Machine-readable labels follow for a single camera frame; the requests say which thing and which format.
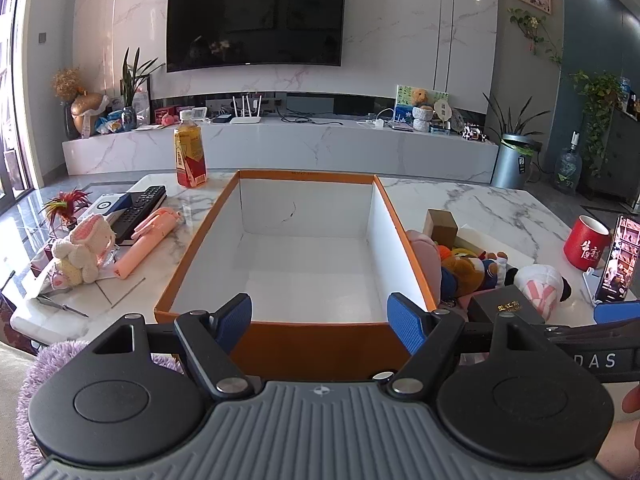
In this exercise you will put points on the small brown cardboard box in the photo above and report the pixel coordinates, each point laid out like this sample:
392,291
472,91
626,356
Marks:
441,227

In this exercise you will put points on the crochet bunny plush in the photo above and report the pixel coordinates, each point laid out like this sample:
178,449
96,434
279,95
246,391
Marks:
82,252

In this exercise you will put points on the blue and white box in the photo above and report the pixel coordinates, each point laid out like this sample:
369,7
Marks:
112,206

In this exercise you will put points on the black gift box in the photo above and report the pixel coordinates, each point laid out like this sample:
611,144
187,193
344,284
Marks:
505,306

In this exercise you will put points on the wall-mounted television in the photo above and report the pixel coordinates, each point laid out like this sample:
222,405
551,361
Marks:
255,20

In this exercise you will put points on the clear water jug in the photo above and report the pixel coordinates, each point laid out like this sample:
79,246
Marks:
569,167

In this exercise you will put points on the person's right forearm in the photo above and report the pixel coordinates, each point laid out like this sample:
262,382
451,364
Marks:
622,445

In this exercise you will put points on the long-leaf plant in grey planter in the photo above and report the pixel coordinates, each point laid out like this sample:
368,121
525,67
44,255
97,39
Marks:
512,165

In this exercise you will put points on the tea bottle red label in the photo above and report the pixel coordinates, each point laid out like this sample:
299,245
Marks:
190,160

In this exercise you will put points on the person's right hand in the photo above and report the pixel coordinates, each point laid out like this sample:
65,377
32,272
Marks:
632,400

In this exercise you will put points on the black and white cow figure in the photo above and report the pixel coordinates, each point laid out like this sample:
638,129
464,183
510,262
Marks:
474,133

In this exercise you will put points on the black remote control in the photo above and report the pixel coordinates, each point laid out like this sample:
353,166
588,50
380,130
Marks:
142,210

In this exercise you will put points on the red feather ornament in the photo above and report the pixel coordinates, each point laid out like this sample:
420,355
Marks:
65,205

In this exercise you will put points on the white marble television cabinet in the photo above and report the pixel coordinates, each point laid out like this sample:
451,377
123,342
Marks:
300,150

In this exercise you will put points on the gold vase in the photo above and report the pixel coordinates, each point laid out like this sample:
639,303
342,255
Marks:
85,110

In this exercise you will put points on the dried flower bunch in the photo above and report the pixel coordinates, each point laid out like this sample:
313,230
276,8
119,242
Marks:
67,82

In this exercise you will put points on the small bear in white pot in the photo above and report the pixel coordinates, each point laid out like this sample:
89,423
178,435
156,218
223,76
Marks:
422,115

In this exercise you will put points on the brown bear plush toy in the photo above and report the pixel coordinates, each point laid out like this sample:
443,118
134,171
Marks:
467,270

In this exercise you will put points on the pink selfie stick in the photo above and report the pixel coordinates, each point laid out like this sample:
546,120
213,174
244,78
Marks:
145,242

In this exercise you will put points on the orange cardboard box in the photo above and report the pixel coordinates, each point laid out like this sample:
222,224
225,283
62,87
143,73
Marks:
310,260

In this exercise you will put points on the dark side cabinet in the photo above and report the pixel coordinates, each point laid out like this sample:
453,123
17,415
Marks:
617,160

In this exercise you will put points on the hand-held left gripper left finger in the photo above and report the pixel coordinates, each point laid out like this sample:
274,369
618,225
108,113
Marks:
235,322

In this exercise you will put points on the smartphone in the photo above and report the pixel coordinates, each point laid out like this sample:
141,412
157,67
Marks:
622,260

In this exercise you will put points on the white phone stand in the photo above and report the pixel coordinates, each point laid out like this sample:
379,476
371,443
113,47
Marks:
590,285

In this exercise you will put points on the trailing green potted plant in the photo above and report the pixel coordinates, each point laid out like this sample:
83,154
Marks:
597,105

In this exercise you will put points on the potted orchid plant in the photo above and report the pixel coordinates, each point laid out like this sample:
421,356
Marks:
131,90

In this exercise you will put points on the hanging vine plant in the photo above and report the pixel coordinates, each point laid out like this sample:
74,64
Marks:
532,27

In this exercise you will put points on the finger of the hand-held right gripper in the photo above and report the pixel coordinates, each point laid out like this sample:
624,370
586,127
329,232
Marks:
619,312

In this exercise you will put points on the white and pink plush toy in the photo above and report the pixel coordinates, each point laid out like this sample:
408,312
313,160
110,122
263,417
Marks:
537,285

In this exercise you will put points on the red mug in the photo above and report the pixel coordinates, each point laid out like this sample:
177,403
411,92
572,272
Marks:
585,242

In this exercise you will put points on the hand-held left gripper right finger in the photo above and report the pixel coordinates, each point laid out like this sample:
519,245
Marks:
407,327

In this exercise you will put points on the painted canvas picture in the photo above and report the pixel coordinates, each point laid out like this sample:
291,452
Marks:
404,105

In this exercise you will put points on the white router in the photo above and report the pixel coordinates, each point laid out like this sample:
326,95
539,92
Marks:
245,119

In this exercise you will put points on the round paper fan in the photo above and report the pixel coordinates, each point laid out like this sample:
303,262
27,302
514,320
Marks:
443,109

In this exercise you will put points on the metal scissors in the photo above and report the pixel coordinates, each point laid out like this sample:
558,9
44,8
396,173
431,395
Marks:
62,306

